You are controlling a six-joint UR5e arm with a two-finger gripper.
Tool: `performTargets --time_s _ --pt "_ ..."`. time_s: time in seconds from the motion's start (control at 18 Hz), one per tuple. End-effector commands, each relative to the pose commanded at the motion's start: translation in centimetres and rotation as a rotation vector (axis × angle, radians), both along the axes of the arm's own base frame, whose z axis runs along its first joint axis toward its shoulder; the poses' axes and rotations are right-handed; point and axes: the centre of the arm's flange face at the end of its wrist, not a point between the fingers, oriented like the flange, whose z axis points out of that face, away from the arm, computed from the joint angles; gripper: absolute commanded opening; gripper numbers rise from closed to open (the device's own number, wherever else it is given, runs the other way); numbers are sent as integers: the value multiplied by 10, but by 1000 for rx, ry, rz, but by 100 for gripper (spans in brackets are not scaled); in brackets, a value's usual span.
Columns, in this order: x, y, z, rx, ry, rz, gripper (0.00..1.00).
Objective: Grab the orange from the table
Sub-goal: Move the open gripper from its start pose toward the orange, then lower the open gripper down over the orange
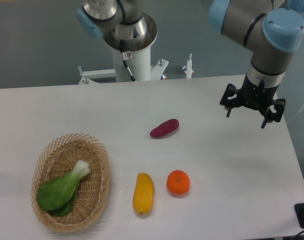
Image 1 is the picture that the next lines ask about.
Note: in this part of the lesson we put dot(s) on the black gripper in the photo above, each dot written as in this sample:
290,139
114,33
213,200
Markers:
256,97

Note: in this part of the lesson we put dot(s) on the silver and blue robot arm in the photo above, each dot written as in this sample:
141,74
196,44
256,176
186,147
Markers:
264,27

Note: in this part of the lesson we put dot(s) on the orange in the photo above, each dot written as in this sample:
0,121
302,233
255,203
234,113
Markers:
178,182

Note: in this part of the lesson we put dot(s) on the purple sweet potato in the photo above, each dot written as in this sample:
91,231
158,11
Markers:
165,128

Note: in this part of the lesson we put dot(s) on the yellow mango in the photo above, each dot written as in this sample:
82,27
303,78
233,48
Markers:
143,196

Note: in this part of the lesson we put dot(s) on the woven wicker basket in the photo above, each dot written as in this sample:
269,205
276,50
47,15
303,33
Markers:
60,157

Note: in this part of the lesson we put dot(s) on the green bok choy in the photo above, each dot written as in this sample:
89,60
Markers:
58,195

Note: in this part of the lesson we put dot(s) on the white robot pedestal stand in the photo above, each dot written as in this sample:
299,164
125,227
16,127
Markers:
129,66

